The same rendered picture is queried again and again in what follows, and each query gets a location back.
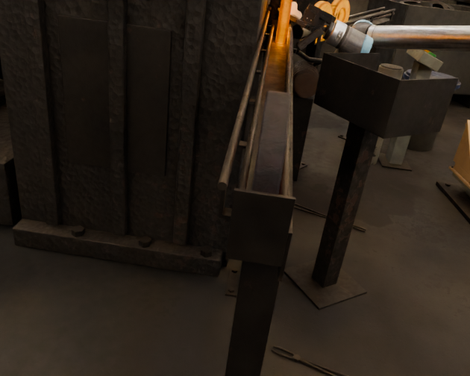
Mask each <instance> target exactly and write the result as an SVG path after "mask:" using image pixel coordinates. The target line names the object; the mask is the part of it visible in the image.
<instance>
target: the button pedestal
mask: <svg viewBox="0 0 470 376"><path fill-rule="evenodd" d="M407 53H408V54H409V55H410V56H411V57H413V58H414V59H416V60H414V63H413V67H412V70H411V73H410V77H409V80H412V79H430V75H431V72H432V70H434V71H435V72H437V71H438V70H439V68H440V67H441V65H442V64H443V62H442V61H441V60H439V59H437V58H436V57H434V56H433V55H431V54H428V53H426V52H425V51H422V50H420V49H407ZM410 137H411V135H410V136H404V137H393V138H391V140H390V143H389V147H388V150H387V153H386V154H384V153H379V157H378V160H379V161H380V164H381V166H382V167H386V168H391V169H400V170H406V171H412V169H411V168H410V166H409V164H408V162H407V161H406V159H405V158H404V155H405V153H406V150H407V146H408V144H409V141H410Z"/></svg>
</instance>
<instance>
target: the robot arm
mask: <svg viewBox="0 0 470 376"><path fill-rule="evenodd" d="M297 6H298V5H297V3H296V2H295V1H293V2H292V8H291V13H290V18H289V19H290V20H292V21H293V22H295V23H297V24H299V25H300V26H301V27H302V28H305V29H307V30H308V31H311V32H312V33H310V34H308V35H307V36H306V37H305V38H304V39H301V40H299V41H298V42H297V43H296V44H295V47H296V48H297V49H298V50H299V51H300V50H302V49H304V48H306V47H307V45H308V44H310V43H311V42H312V41H314V40H315V39H316V38H318V37H320V36H321V35H322V34H323V36H322V38H323V39H325V42H326V43H327V44H329V45H331V46H333V47H335V48H336V51H335V52H334V53H369V52H370V50H371V48H401V49H420V50H438V51H470V25H373V24H372V23H371V22H370V21H367V20H364V19H362V20H359V21H357V22H355V23H354V25H352V27H350V26H348V25H346V24H345V23H343V22H340V21H339V20H336V17H335V16H333V15H331V14H329V13H327V12H325V11H323V10H322V9H320V8H318V7H316V6H314V5H312V4H311V3H309V5H308V7H306V9H305V11H304V15H303V16H302V14H301V12H300V11H299V10H297ZM301 17H302V18H301ZM335 20H336V21H335ZM324 25H326V27H325V26H324Z"/></svg>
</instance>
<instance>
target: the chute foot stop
mask: <svg viewBox="0 0 470 376"><path fill-rule="evenodd" d="M294 206H295V197H292V196H287V195H278V194H272V193H267V192H258V191H253V190H247V189H238V188H235V189H234V197H233V204H232V210H231V222H230V228H229V234H228V246H227V252H226V258H228V259H233V260H242V261H247V262H252V263H261V264H266V265H271V266H281V264H282V261H283V255H284V251H285V247H286V241H287V237H288V233H289V227H290V223H291V219H292V213H293V210H294Z"/></svg>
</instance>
